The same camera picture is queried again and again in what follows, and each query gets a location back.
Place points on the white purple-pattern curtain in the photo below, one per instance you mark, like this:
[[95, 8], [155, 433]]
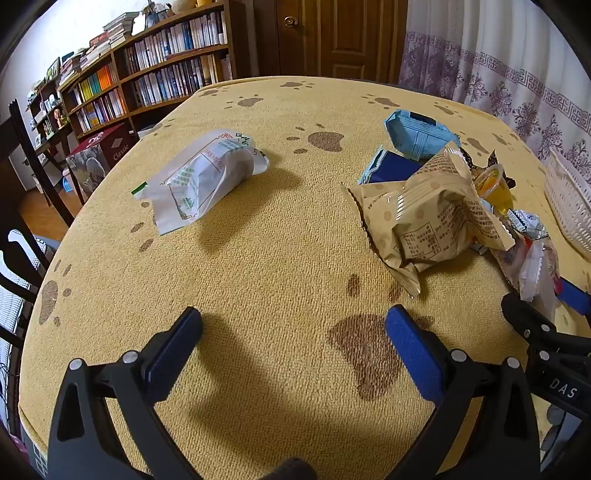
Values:
[[498, 69]]

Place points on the white plastic basket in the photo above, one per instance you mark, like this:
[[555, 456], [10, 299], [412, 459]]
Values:
[[568, 203]]

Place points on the yellow paw-print tablecloth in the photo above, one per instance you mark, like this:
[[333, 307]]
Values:
[[277, 258]]

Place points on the cream round vase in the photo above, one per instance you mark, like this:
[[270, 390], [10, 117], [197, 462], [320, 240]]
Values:
[[182, 3]]

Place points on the dark purple wrapped candy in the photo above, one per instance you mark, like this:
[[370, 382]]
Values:
[[505, 177]]

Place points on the light blue snack packet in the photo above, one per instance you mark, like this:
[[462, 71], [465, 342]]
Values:
[[415, 138]]

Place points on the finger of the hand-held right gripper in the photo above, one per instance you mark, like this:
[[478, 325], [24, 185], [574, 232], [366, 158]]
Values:
[[577, 297], [531, 321]]

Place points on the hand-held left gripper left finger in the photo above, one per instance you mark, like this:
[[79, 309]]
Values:
[[178, 341]]

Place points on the brown wooden door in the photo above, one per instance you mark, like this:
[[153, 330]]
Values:
[[351, 37]]

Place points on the dark blue and white packet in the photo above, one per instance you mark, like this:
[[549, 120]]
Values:
[[392, 168]]

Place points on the wooden bookshelf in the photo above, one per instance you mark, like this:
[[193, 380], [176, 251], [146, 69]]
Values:
[[120, 87]]

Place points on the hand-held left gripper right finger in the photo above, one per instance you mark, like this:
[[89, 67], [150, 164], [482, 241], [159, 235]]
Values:
[[411, 355]]

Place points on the tan and brown snack packet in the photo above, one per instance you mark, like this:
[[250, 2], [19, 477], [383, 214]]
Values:
[[429, 221]]

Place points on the clear red-print snack packet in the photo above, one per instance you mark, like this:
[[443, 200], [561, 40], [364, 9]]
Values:
[[535, 272]]

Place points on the stack of books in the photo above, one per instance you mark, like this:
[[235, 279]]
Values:
[[111, 32]]

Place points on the dark wooden chair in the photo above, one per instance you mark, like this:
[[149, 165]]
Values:
[[34, 152], [18, 272]]

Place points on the brass door knob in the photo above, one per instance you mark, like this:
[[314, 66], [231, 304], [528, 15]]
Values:
[[291, 21]]

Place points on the white green-print snack packet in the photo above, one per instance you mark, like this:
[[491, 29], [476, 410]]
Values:
[[198, 180]]

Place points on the dark patterned wrapped candy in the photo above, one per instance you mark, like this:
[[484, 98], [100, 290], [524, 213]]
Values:
[[466, 159]]

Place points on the dark red cardboard box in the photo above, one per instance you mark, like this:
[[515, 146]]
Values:
[[104, 152]]

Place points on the silver foil candy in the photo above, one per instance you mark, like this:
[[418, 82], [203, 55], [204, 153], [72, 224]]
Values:
[[528, 224]]

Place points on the rows of shelved books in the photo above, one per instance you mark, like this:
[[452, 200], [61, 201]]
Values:
[[175, 39]]

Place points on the orange jelly cup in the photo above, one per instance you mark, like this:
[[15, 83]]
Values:
[[494, 189]]

